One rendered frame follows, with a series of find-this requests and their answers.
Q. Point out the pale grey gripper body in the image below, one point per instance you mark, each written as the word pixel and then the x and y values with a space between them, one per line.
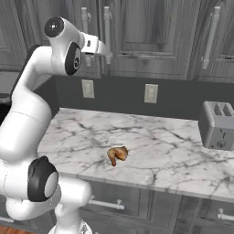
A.
pixel 103 48

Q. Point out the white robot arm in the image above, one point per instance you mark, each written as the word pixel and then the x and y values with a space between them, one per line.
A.
pixel 27 128

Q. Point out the silver toaster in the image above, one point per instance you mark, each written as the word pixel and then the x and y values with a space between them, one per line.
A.
pixel 217 126

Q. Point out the grey wood drawer front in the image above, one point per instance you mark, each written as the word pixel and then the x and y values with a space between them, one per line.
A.
pixel 128 195
pixel 210 204

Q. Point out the white wall outlet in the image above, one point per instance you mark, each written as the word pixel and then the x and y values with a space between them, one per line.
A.
pixel 88 88
pixel 151 93

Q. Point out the grey wood wall cabinet door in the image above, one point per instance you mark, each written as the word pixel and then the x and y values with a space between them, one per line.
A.
pixel 146 33
pixel 39 15
pixel 224 33
pixel 10 33

